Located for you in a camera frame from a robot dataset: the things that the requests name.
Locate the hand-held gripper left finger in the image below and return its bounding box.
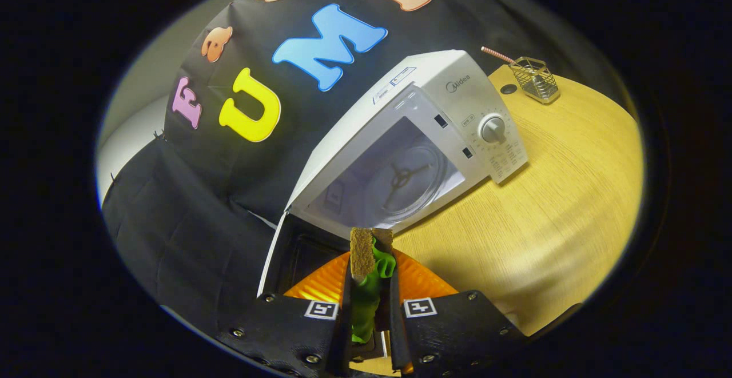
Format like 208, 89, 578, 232
216, 250, 352, 378

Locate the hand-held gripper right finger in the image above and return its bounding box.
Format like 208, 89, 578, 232
389, 249, 527, 378

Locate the sandwich with green lettuce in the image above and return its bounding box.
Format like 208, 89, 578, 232
349, 228, 397, 344

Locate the white microwave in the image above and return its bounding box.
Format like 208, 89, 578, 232
257, 50, 530, 299

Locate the glass turntable plate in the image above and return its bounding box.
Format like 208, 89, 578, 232
366, 144, 447, 224

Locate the striped drinking straw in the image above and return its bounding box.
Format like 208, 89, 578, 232
481, 46, 515, 65

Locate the wire mesh holder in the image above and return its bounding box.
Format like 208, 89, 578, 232
508, 57, 561, 105

